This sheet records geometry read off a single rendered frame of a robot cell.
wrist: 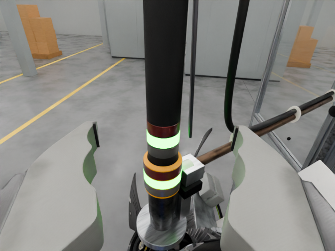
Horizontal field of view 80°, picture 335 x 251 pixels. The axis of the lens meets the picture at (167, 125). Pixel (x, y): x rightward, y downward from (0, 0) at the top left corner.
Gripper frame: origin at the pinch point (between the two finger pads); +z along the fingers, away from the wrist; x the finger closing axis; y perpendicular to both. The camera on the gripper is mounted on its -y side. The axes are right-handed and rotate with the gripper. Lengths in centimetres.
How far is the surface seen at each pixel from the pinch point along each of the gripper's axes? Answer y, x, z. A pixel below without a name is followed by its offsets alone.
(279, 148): 68, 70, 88
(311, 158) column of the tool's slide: 42, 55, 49
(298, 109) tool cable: 10.0, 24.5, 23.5
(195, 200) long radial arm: 53, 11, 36
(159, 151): 6.3, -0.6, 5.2
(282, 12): -3, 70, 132
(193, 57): -2.6, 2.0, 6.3
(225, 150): 11.4, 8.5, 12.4
